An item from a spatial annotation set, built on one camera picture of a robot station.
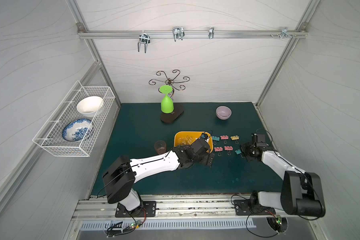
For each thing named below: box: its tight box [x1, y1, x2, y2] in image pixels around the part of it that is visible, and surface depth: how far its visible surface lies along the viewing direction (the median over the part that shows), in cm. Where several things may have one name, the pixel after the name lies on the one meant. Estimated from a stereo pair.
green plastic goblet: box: [159, 85, 174, 114], surface depth 92 cm
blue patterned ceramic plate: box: [62, 118, 93, 142], surface depth 66 cm
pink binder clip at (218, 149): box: [214, 146, 223, 157], surface depth 95 cm
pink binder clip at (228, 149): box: [224, 146, 233, 156], surface depth 96 cm
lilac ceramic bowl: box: [215, 105, 232, 120], surface depth 113 cm
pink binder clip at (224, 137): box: [220, 135, 229, 144], surface depth 102 cm
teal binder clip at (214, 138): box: [212, 135, 220, 145], surface depth 100 cm
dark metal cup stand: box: [160, 103, 184, 124], surface depth 115 cm
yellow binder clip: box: [230, 135, 240, 145], surface depth 103 cm
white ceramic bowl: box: [76, 95, 104, 118], surface depth 72 cm
